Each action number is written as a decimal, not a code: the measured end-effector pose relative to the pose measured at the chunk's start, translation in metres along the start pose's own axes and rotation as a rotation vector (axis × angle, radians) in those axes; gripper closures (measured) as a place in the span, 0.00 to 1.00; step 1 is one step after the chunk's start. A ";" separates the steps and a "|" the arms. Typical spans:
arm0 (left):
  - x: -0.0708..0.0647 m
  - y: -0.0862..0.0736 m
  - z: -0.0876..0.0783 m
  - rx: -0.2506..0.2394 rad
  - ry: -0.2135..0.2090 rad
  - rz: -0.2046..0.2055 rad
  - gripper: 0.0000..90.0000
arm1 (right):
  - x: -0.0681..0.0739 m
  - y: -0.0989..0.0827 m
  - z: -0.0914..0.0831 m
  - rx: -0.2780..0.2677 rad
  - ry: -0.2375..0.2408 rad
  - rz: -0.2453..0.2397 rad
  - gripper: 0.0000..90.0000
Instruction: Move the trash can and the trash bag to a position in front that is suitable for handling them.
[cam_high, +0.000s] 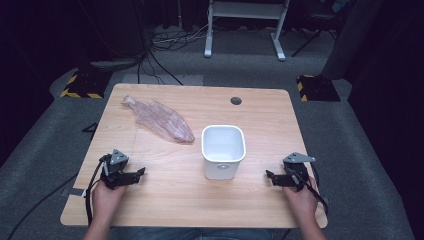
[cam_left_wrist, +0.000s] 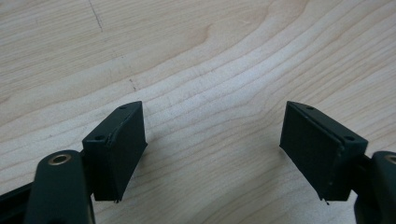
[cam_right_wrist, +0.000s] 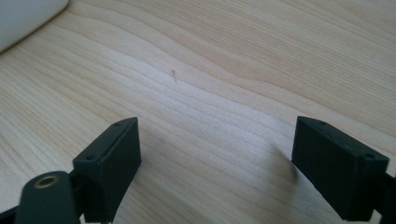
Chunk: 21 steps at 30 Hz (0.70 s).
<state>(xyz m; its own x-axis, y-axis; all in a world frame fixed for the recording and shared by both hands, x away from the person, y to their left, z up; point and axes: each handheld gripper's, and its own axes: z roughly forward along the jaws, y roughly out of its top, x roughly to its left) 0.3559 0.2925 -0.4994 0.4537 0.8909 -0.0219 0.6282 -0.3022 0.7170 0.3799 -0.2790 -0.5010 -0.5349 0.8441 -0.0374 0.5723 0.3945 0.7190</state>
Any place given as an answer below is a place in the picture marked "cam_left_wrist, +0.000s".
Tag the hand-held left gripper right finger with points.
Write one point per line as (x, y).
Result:
(317, 155)

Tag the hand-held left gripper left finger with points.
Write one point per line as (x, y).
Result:
(120, 155)

